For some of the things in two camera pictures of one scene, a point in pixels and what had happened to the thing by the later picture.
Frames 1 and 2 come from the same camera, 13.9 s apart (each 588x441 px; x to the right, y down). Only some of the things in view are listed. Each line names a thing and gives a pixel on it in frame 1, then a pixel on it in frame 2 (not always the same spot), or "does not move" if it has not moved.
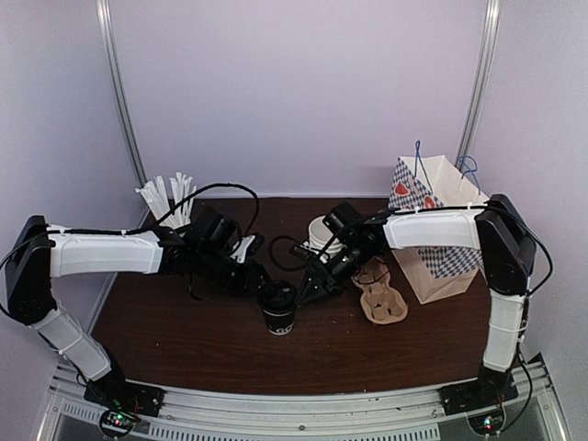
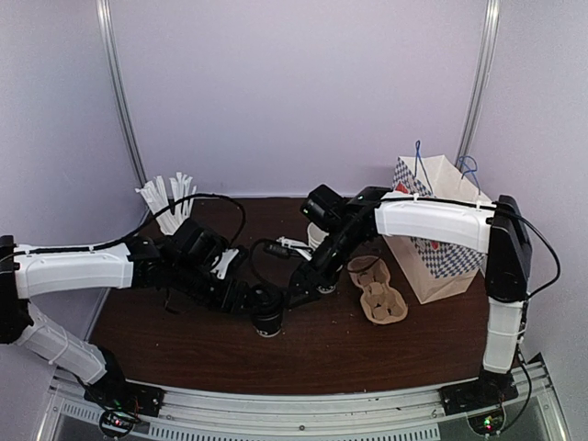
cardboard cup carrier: x=380 y=304 does not move
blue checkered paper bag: x=433 y=182 does not move
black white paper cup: x=279 y=323 to x=268 y=328
